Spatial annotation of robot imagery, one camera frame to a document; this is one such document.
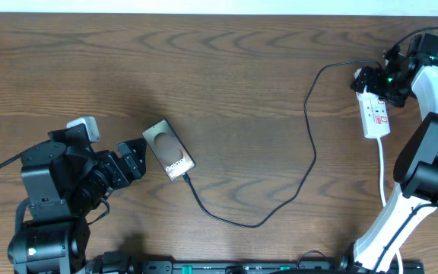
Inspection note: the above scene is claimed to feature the black right camera cable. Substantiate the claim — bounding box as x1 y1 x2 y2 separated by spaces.
370 25 438 274

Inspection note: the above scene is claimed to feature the Samsung Galaxy smartphone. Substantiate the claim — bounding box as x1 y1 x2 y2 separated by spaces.
142 119 196 181

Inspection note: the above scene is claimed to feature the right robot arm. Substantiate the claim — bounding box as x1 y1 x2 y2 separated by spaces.
346 27 438 273

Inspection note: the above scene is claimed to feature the white power strip cord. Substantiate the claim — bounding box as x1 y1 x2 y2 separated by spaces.
376 137 405 274

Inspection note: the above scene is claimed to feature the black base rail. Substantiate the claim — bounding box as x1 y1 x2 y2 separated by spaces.
85 260 425 274

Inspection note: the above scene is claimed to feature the black charging cable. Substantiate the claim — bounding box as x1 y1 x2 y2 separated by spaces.
182 59 386 229

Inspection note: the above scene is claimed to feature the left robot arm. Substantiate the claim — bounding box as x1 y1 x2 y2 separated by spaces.
8 123 147 273

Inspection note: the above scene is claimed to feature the white power strip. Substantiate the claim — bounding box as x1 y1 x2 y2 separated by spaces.
356 87 390 139

